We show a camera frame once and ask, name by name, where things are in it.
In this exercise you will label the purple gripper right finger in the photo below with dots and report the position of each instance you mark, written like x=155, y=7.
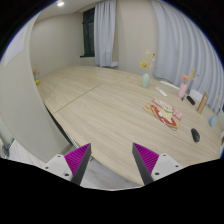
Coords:
x=153, y=166

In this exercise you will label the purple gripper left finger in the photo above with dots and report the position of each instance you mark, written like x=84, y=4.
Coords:
x=72, y=166

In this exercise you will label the black computer mouse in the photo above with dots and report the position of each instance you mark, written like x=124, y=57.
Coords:
x=195, y=135

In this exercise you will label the white remote control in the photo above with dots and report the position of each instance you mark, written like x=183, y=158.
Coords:
x=161, y=91

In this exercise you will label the black remote control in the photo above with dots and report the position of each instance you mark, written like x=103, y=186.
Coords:
x=191, y=100

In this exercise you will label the blue vase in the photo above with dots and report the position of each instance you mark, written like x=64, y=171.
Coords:
x=213, y=118

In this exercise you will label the green vase with flowers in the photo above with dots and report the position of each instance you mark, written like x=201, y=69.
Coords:
x=147, y=64

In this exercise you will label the pink vase with flowers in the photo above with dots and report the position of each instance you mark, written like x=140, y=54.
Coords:
x=185, y=80

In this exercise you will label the white flat box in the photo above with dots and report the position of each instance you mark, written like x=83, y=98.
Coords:
x=195, y=95

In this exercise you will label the wooden block stand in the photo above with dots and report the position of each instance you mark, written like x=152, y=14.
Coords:
x=202, y=103

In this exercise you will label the small vase yellow ball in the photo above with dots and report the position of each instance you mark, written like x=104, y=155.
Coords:
x=36, y=74

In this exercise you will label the white curtain right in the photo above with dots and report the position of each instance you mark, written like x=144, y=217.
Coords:
x=182, y=47

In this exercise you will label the white curtain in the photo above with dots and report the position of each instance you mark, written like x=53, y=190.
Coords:
x=104, y=33
x=182, y=47

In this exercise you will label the dark window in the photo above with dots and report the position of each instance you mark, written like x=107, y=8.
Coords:
x=88, y=32

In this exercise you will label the white curtain left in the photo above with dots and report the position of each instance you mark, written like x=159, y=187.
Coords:
x=104, y=33

